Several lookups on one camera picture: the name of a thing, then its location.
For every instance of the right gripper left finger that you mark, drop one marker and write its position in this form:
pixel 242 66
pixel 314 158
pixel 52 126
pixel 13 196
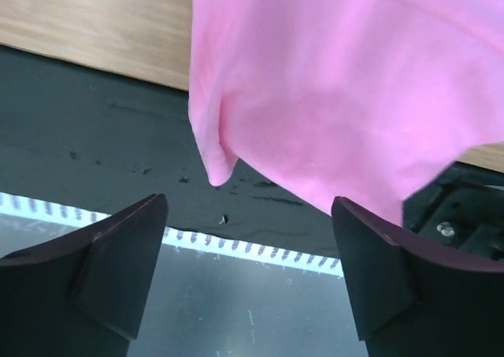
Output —
pixel 84 293

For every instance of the white slotted cable duct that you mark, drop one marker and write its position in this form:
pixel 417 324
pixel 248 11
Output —
pixel 42 212

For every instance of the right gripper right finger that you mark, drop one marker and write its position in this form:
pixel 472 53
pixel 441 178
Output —
pixel 414 297

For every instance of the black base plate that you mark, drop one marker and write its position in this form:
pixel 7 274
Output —
pixel 102 142

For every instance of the pink t shirt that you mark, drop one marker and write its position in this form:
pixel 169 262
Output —
pixel 366 99

